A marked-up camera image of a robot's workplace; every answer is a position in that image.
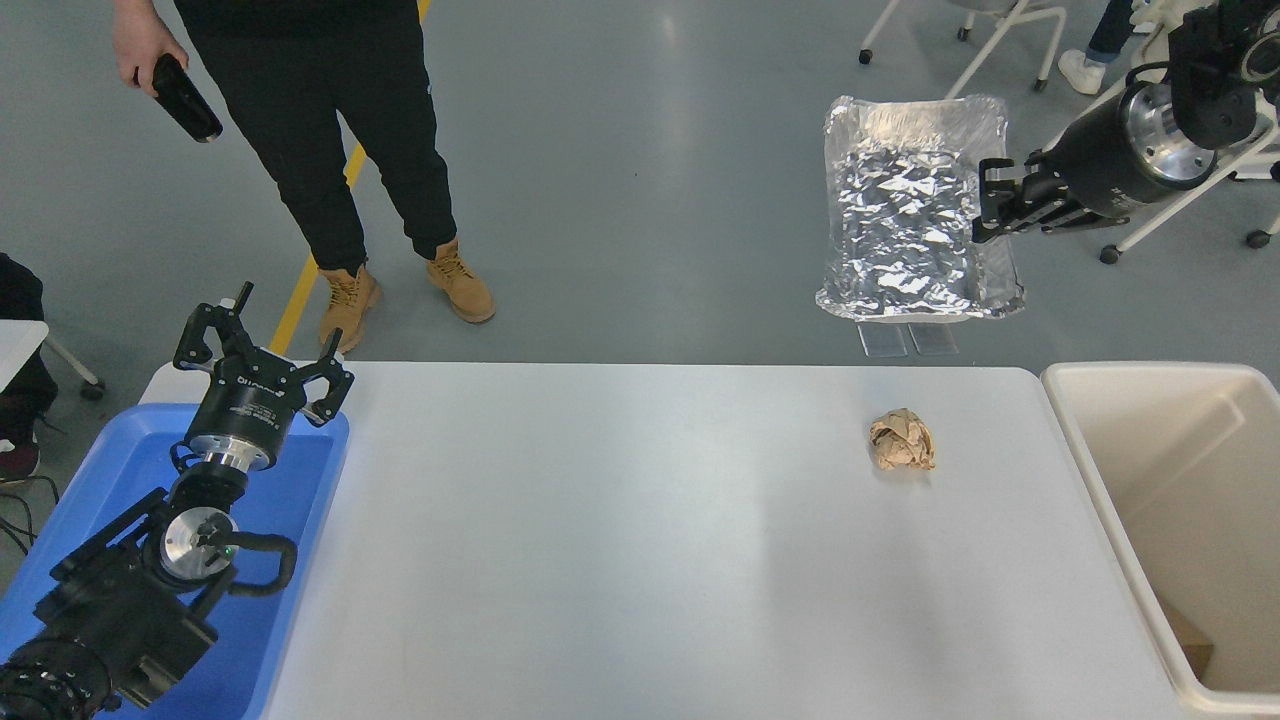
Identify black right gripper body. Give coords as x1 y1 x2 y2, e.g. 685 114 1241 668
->
1040 90 1191 223

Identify black cylinder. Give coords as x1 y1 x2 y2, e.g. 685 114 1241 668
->
135 53 224 144

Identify blue plastic tray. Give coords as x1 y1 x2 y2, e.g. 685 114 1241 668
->
0 403 350 720

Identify standing person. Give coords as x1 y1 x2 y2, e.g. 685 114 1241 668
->
111 0 497 356

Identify crumpled tan paper ball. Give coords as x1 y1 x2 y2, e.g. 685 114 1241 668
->
867 406 938 472

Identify silver foil tray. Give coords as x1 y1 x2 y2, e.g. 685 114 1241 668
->
814 94 1027 323

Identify seated person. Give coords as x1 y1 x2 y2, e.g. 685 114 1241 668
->
0 252 59 486

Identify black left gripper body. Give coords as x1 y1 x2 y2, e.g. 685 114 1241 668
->
187 361 307 457

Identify brown cardboard piece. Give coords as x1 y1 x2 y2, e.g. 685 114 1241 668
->
1158 592 1215 679

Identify black floor cables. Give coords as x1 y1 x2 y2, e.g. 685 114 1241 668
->
0 478 61 561

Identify person's right hand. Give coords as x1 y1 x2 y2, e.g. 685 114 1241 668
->
111 0 191 98

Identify large pale bin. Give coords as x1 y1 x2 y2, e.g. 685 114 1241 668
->
1040 361 1280 717

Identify person with white shoes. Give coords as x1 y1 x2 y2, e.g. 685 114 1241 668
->
1058 0 1151 96

